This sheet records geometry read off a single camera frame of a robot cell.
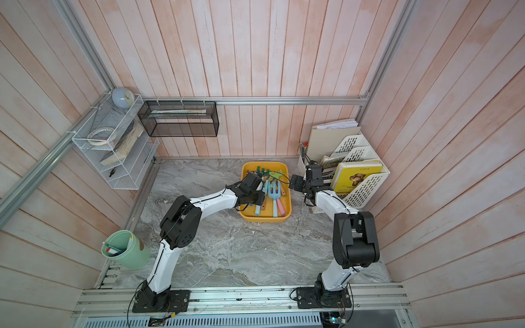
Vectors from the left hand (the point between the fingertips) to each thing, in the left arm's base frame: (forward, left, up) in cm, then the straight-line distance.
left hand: (261, 198), depth 99 cm
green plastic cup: (-27, +54, +4) cm, 60 cm away
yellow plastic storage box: (-10, +6, +3) cm, 12 cm away
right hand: (+6, -18, +8) cm, 21 cm away
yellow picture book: (-1, -37, +20) cm, 42 cm away
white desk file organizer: (+12, -42, +23) cm, 50 cm away
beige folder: (+19, -31, +23) cm, 43 cm away
